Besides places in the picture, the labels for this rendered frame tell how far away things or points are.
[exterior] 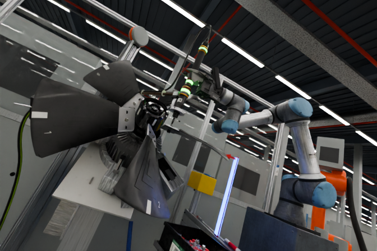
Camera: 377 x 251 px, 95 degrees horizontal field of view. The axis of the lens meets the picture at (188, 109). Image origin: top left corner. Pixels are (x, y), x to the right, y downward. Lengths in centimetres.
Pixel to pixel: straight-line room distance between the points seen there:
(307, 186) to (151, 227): 106
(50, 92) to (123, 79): 31
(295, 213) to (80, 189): 98
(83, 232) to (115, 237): 70
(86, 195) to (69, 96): 34
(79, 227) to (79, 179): 18
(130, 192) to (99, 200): 27
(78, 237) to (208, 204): 104
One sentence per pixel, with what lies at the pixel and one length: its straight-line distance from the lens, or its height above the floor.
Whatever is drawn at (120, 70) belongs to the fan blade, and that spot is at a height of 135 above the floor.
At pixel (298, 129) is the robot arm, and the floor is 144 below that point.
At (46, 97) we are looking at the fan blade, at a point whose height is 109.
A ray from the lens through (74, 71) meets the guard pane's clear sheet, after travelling 158.
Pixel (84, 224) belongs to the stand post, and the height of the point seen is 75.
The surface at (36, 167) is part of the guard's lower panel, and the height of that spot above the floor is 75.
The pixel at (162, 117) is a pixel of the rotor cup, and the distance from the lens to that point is 65.
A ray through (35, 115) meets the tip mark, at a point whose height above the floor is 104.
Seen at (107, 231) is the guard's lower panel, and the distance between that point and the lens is 151.
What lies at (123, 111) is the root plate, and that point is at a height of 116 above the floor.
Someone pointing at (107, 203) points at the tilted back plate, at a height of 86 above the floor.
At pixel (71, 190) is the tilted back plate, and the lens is 74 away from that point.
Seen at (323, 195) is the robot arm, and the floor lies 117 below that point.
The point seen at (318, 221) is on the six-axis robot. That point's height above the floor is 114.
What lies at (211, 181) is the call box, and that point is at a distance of 106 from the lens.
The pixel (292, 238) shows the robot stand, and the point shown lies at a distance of 101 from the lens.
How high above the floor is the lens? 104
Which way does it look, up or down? 19 degrees up
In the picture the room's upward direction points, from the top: 22 degrees clockwise
